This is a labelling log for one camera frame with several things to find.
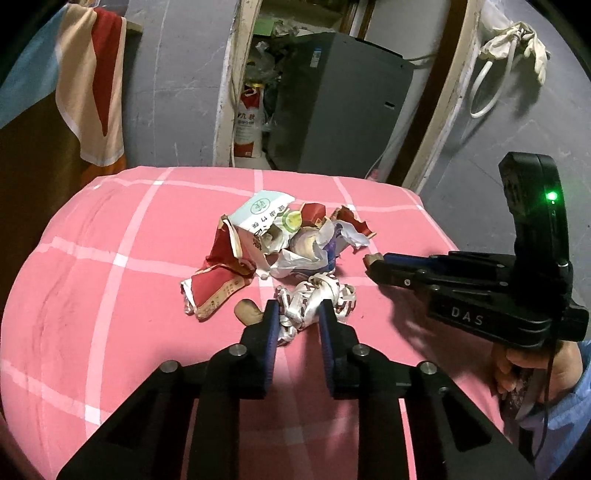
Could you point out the red torn carton piece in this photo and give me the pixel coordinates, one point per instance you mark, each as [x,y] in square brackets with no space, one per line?
[226,270]

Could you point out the red white bottle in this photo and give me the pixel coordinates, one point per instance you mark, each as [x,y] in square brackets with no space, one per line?
[248,139]

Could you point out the wooden door frame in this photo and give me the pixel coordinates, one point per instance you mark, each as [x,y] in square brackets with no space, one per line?
[235,57]

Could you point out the grey refrigerator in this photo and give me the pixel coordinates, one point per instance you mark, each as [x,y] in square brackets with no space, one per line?
[338,101]

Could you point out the white purple crumpled bag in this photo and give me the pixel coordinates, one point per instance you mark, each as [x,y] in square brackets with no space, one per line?
[316,249]

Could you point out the blue sleeve forearm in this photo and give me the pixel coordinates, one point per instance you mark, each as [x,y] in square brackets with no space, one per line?
[569,407]

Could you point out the white red wrapper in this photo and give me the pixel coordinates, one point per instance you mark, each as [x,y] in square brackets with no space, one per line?
[298,306]

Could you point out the white green paper box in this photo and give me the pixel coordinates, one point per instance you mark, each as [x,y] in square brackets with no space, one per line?
[264,218]

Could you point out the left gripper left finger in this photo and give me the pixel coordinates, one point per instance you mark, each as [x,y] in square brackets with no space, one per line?
[260,338]

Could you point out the pink checked tablecloth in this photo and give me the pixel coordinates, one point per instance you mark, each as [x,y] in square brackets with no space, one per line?
[97,307]

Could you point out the person's right hand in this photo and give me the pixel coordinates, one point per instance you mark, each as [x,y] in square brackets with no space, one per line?
[535,373]

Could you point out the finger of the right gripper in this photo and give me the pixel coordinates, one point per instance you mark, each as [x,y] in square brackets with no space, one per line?
[411,259]
[414,275]

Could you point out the red torn wrapper piece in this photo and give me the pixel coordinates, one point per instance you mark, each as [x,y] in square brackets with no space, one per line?
[345,214]

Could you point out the brown nut shell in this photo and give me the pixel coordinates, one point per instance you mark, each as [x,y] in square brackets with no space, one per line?
[370,259]

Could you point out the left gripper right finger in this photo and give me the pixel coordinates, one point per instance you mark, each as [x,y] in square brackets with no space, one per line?
[337,341]

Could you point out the striped hanging towel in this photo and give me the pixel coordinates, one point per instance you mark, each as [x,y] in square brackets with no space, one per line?
[90,54]

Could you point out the brown peanut shell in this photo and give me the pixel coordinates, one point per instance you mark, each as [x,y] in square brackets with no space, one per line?
[248,313]

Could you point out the white cloth on hook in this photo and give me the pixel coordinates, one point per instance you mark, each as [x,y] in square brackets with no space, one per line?
[517,38]

